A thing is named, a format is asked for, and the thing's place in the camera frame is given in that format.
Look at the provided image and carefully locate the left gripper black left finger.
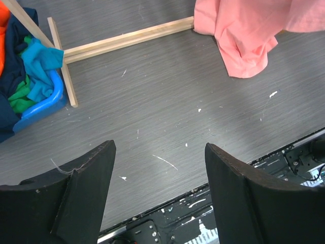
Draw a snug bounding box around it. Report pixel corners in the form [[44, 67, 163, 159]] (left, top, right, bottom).
[[1, 140, 116, 243]]

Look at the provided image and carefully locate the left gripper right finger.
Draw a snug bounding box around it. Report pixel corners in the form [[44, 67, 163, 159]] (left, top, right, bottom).
[[205, 143, 324, 243]]

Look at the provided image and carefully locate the pink t shirt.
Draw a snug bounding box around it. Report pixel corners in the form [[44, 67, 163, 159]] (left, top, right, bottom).
[[193, 1, 324, 78]]

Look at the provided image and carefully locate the blue plastic bin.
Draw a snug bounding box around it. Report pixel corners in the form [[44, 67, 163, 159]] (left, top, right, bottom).
[[13, 70, 68, 134]]

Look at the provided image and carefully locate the green garment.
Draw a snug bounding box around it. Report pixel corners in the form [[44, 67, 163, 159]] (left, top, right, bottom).
[[1, 34, 35, 113]]

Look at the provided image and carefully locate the wooden clothes rack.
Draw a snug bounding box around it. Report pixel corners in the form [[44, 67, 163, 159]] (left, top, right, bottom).
[[3, 1, 193, 108]]

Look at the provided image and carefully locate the navy garment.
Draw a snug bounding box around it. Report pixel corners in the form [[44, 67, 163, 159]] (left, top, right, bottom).
[[1, 3, 36, 142]]

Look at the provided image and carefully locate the orange garment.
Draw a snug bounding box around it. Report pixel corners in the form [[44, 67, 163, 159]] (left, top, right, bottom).
[[0, 2, 11, 74]]

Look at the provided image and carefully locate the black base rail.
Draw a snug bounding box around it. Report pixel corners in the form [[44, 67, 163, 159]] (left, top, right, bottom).
[[98, 130, 324, 243]]

